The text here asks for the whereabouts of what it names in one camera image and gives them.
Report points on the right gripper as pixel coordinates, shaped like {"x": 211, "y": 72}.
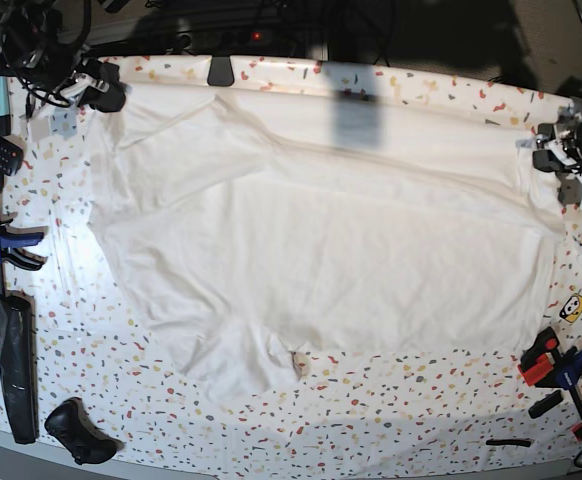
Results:
{"x": 55, "y": 113}

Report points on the white T-shirt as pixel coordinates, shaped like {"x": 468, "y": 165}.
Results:
{"x": 246, "y": 228}

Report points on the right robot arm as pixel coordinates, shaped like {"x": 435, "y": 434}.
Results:
{"x": 54, "y": 74}

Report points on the black table clip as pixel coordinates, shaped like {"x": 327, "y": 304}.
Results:
{"x": 220, "y": 72}

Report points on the teal highlighter pen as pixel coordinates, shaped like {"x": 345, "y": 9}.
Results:
{"x": 5, "y": 114}

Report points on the yellow cartoon sticker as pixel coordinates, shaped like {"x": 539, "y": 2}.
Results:
{"x": 572, "y": 309}

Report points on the blue right bar clamp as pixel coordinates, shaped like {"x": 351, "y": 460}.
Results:
{"x": 544, "y": 365}

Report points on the black game controller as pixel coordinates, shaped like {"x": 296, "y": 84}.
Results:
{"x": 70, "y": 426}

